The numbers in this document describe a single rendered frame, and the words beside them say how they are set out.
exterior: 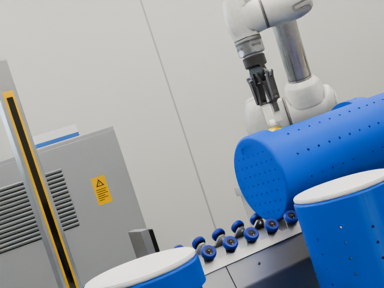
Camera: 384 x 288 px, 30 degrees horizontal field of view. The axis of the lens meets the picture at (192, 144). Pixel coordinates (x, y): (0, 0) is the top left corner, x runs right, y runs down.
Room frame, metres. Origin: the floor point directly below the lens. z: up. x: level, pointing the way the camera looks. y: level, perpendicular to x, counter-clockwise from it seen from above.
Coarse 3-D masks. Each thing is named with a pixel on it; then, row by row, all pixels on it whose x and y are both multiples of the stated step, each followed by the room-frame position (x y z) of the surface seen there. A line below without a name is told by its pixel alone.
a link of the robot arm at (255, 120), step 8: (248, 104) 3.02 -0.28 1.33; (280, 104) 2.99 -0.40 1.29; (248, 112) 3.01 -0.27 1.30; (256, 112) 2.99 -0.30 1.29; (248, 120) 3.02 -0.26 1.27; (256, 120) 2.99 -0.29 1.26; (264, 120) 2.98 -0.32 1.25; (288, 120) 2.97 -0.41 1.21; (248, 128) 3.03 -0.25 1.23; (256, 128) 2.99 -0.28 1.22; (264, 128) 2.98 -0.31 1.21
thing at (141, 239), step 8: (128, 232) 2.08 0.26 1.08; (136, 232) 2.03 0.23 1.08; (144, 232) 2.00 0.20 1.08; (152, 232) 2.02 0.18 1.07; (136, 240) 2.05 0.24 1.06; (144, 240) 2.00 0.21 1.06; (152, 240) 2.02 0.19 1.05; (136, 248) 2.06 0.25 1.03; (144, 248) 2.01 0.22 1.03; (152, 248) 2.01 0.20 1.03; (136, 256) 2.08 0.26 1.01; (144, 256) 2.03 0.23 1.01
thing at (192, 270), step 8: (184, 264) 1.63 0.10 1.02; (192, 264) 1.64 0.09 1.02; (200, 264) 1.69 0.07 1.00; (168, 272) 1.59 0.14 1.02; (176, 272) 1.60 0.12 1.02; (184, 272) 1.61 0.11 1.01; (192, 272) 1.63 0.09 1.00; (200, 272) 1.66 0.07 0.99; (152, 280) 1.57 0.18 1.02; (160, 280) 1.57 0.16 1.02; (168, 280) 1.58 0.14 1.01; (176, 280) 1.59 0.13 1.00; (184, 280) 1.60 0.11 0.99; (192, 280) 1.62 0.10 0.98; (200, 280) 1.65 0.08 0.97
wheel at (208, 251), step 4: (204, 248) 2.02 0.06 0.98; (208, 248) 2.02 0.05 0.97; (212, 248) 2.02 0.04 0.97; (204, 252) 2.01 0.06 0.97; (208, 252) 2.01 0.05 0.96; (212, 252) 2.01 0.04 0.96; (216, 252) 2.02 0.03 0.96; (204, 256) 2.00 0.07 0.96; (208, 256) 2.00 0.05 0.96; (212, 256) 2.00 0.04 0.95
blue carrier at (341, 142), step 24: (312, 120) 2.28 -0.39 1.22; (336, 120) 2.28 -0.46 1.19; (360, 120) 2.30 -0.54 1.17; (240, 144) 2.28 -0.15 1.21; (264, 144) 2.17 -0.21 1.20; (288, 144) 2.17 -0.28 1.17; (312, 144) 2.19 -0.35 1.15; (336, 144) 2.22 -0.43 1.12; (360, 144) 2.26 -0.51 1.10; (240, 168) 2.33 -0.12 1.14; (264, 168) 2.20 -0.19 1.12; (288, 168) 2.13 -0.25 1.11; (312, 168) 2.17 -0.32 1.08; (336, 168) 2.21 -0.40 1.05; (360, 168) 2.27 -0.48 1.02; (264, 192) 2.24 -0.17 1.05; (288, 192) 2.13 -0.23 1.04; (264, 216) 2.28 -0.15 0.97
